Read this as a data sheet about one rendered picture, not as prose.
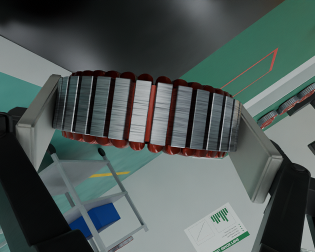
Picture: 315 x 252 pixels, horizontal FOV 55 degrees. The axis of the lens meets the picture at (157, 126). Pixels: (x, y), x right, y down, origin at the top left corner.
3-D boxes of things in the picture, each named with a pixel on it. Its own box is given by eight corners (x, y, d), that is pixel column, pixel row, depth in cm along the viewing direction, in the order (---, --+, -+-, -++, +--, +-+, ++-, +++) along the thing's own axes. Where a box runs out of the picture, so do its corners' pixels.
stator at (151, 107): (38, 52, 13) (26, 139, 13) (282, 91, 14) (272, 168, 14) (73, 85, 24) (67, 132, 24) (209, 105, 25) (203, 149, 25)
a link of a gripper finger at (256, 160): (270, 156, 14) (285, 158, 15) (231, 99, 21) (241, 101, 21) (250, 204, 16) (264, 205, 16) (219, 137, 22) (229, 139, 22)
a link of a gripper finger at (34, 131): (33, 182, 14) (16, 181, 14) (61, 117, 20) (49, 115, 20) (33, 126, 13) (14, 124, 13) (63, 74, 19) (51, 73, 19)
